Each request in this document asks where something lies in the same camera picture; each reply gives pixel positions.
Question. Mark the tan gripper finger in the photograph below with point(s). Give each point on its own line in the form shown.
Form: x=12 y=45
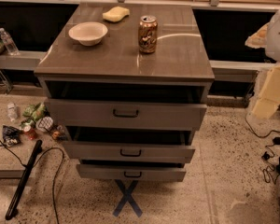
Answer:
x=258 y=39

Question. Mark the orange soda can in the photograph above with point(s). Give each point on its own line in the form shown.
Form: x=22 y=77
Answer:
x=147 y=34

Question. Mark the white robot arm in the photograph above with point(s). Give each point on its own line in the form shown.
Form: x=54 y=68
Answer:
x=267 y=37

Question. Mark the red can on floor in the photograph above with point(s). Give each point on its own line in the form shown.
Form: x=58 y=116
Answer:
x=30 y=132

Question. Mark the yellow sponge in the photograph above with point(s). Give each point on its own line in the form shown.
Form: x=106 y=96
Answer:
x=116 y=14

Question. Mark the grey drawer cabinet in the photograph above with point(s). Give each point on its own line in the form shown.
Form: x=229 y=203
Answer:
x=115 y=70

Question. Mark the white bowl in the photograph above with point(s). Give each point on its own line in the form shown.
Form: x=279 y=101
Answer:
x=88 y=33

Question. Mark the top grey drawer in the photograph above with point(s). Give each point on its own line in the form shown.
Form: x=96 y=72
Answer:
x=126 y=115

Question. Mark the grey drawer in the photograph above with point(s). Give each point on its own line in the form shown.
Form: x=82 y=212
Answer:
x=128 y=152
x=126 y=115
x=131 y=173

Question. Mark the middle grey drawer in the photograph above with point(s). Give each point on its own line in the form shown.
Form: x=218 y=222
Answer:
x=128 y=152

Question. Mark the bottom grey drawer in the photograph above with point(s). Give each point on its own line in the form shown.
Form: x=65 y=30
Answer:
x=131 y=173

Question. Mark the brown snack packet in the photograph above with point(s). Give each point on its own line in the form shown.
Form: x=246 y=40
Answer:
x=58 y=133

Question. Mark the white patterned cup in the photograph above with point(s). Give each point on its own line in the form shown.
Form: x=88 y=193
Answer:
x=44 y=124

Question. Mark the grey shelf ledge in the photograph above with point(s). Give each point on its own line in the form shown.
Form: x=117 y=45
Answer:
x=26 y=60

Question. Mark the green chip bag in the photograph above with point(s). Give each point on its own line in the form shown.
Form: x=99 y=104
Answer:
x=35 y=112

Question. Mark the clear water bottle on shelf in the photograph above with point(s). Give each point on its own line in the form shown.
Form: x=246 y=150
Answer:
x=8 y=42

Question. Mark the water bottle on floor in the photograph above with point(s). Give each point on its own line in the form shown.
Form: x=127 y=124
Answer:
x=12 y=111

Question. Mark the dark snack bag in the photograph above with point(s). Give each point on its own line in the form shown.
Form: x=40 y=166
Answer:
x=11 y=135

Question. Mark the black stand leg left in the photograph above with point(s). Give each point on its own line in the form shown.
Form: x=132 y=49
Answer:
x=12 y=209

